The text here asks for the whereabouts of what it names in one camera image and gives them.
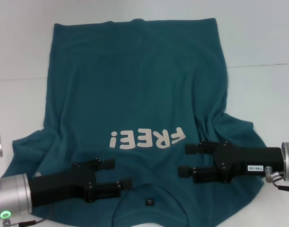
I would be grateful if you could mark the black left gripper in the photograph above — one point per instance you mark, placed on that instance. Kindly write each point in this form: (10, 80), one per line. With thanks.
(57, 183)

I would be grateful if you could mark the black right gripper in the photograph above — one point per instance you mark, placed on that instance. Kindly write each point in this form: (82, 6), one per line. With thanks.
(241, 160)

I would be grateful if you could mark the teal t-shirt with FREE print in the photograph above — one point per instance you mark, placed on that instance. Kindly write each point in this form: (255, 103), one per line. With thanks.
(135, 82)

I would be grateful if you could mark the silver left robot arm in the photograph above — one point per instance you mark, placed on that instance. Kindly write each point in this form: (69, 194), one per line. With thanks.
(12, 196)

